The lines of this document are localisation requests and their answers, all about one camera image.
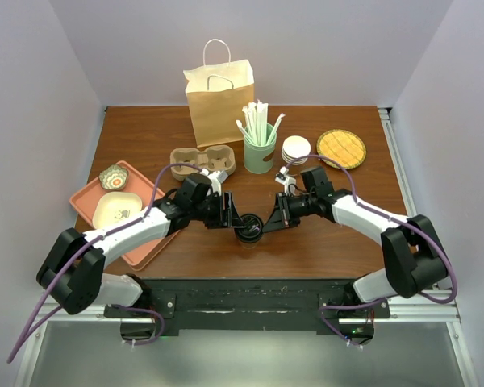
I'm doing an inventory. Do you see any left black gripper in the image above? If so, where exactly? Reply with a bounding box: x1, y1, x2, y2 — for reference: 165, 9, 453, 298
190, 191, 244, 229

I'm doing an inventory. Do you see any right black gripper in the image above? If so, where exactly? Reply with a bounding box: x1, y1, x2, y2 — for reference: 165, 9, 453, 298
263, 192, 315, 234

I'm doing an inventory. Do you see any black cup lid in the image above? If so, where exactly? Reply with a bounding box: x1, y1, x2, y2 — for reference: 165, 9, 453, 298
235, 214, 264, 244

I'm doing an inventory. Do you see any cardboard cup carrier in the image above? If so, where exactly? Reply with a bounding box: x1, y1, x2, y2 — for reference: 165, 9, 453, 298
169, 145, 236, 175

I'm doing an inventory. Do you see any stack of paper cups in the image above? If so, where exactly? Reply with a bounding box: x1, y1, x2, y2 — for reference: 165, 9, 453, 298
282, 135, 311, 165

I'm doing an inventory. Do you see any brown paper bag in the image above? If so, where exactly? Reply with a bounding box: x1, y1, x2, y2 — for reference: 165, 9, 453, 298
183, 38, 254, 148

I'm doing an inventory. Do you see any single brown paper cup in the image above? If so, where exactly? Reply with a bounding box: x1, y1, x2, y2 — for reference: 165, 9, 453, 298
238, 238, 261, 249

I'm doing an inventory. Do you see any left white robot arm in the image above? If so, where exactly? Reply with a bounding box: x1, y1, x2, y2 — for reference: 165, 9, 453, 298
36, 173, 245, 316

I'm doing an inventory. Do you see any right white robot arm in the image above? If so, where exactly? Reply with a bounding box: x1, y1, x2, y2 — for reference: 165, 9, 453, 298
263, 167, 451, 317

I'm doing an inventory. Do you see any green straw holder cup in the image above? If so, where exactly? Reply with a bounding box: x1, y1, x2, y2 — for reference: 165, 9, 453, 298
244, 133, 277, 174

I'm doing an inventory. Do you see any yellow woven coaster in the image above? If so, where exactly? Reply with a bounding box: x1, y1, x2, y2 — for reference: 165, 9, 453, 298
316, 129, 367, 169

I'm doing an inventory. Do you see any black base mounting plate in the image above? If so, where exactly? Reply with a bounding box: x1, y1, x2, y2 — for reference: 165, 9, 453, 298
104, 278, 390, 339

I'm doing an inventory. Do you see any wrapped straws bundle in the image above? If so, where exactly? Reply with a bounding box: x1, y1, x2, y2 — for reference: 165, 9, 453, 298
236, 101, 286, 147

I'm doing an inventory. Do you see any cream square bowl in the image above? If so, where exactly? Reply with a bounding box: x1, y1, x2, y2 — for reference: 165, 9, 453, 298
92, 192, 142, 229

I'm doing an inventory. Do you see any small floral dish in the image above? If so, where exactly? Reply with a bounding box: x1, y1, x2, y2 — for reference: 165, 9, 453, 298
98, 164, 129, 191

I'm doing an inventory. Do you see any pink plastic tray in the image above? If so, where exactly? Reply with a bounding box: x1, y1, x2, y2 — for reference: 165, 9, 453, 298
69, 160, 177, 271

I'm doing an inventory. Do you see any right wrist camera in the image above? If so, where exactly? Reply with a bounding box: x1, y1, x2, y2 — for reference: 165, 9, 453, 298
275, 166, 296, 195

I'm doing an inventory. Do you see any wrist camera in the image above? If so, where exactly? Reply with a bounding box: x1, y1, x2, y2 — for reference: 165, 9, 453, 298
275, 166, 296, 195
200, 169, 229, 194

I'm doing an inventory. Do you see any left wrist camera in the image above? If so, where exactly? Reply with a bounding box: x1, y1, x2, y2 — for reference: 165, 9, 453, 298
200, 169, 229, 194

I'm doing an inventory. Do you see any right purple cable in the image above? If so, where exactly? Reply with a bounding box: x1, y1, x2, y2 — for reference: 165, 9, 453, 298
277, 154, 457, 352

